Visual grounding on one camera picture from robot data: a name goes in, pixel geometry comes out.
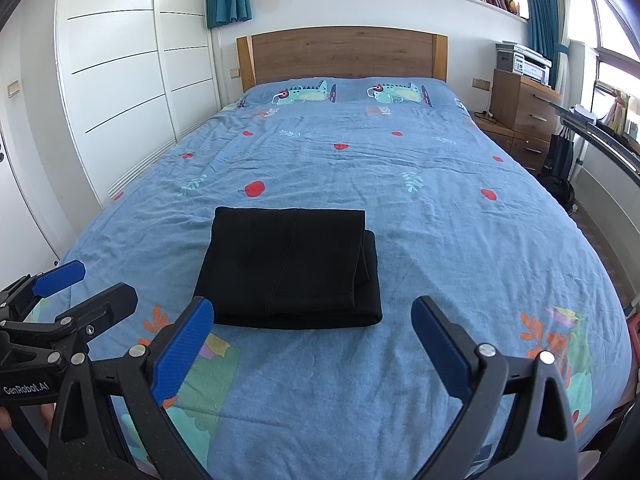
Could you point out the window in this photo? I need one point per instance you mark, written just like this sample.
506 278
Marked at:
610 35

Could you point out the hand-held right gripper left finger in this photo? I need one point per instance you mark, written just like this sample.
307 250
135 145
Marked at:
182 350

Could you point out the black bag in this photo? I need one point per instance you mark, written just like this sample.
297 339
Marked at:
559 155

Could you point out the wooden bed headboard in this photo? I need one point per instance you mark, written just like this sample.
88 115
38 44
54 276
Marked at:
340 52

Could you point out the white printer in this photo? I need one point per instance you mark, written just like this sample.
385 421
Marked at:
525 62

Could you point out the blue printed bed sheet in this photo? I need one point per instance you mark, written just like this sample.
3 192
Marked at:
400 240

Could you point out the white door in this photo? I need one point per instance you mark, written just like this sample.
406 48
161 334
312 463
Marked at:
25 185

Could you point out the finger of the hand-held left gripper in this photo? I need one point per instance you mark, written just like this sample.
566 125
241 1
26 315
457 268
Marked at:
60 276
95 305

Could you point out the white wardrobe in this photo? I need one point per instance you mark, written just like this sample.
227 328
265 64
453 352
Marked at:
130 60

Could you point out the black backpack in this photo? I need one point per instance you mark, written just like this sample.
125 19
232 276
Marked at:
557 191

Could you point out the black pants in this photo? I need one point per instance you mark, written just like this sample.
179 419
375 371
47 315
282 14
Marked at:
285 265

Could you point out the wooden nightstand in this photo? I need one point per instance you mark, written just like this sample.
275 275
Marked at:
492 130

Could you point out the beige wall socket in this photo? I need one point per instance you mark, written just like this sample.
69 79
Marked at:
234 72
481 83

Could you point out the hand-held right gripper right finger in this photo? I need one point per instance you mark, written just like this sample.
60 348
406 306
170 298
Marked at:
440 350

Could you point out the metal rail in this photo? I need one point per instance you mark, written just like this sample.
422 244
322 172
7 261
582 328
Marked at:
600 132

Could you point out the beige wall switch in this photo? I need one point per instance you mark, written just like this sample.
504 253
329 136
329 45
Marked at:
13 88

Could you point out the wooden dresser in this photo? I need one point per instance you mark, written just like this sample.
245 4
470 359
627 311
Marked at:
527 110

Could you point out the person's left hand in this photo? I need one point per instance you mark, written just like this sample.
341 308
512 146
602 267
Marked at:
48 412

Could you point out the dinosaur print blue pillow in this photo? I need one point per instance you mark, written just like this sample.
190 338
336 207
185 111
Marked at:
302 92
400 92

